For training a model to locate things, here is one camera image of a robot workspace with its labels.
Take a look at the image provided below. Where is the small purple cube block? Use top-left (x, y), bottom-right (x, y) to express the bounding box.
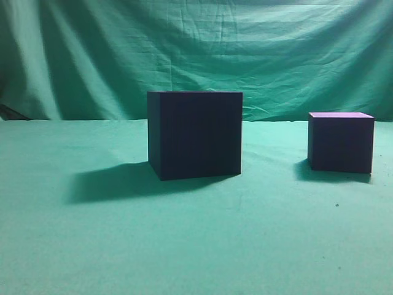
top-left (308, 112), bottom-right (375, 175)

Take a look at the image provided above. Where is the large dark purple groove box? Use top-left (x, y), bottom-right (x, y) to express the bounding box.
top-left (147, 91), bottom-right (243, 181)

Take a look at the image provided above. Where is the green cloth backdrop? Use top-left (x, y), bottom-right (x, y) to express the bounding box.
top-left (1, 1), bottom-right (392, 294)

